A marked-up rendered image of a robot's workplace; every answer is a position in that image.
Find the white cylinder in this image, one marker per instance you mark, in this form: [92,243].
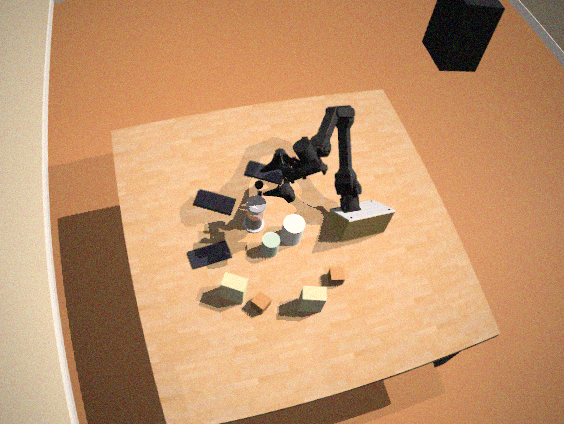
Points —
[292,229]

